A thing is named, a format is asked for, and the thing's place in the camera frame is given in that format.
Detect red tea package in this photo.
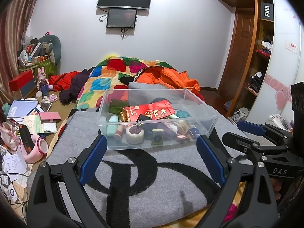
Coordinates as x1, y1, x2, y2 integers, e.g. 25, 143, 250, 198
120, 100, 175, 121

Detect blue snack packet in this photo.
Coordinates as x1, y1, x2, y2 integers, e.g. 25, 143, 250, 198
189, 125, 200, 139

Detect purple bottle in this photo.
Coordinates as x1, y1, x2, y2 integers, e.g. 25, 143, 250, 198
157, 123, 179, 139

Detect teal round container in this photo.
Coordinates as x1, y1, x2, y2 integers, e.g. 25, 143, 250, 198
176, 110, 191, 118

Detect pink striped tube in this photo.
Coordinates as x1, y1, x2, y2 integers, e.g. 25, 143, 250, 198
114, 125, 125, 141

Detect green patterned pouch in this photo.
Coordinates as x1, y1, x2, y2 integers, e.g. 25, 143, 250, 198
151, 129, 164, 146

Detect mint green bottle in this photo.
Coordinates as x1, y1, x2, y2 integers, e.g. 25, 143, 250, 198
106, 115, 119, 137

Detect white tape roll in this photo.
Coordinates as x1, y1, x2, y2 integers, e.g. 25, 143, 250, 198
126, 125, 144, 145

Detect grey black blanket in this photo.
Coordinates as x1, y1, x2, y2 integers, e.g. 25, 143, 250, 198
27, 81, 253, 228

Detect pink headphones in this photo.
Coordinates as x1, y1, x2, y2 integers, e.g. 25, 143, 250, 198
19, 125, 48, 164

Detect clear plastic storage box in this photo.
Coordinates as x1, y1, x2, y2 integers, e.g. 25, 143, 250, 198
97, 89, 218, 150

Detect green glass jar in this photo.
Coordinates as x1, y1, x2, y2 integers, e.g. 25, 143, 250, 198
109, 99, 129, 115

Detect pink box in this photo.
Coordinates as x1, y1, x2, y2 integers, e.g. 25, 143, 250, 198
39, 112, 61, 123

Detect orange down jacket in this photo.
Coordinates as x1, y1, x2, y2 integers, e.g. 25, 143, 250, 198
134, 65, 200, 93

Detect white sliding wardrobe door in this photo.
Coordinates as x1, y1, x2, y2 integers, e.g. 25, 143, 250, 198
246, 0, 303, 124

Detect red clothing pile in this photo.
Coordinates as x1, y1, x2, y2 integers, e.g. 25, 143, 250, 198
48, 71, 80, 92

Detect colourful patchwork quilt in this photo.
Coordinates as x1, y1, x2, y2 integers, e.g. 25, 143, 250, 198
75, 55, 172, 109

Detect blue notebook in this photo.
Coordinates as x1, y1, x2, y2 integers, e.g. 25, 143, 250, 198
7, 100, 38, 118

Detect pink rabbit figurine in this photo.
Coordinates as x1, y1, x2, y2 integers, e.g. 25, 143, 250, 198
37, 67, 53, 97

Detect red gift box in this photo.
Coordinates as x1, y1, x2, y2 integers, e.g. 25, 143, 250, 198
9, 70, 37, 99

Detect green box of clutter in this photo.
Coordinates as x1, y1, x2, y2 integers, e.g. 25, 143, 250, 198
17, 34, 62, 78

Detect striped curtain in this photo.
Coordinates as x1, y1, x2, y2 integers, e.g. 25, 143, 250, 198
1, 0, 37, 105

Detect small wall monitor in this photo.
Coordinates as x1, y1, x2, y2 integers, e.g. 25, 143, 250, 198
107, 8, 137, 29

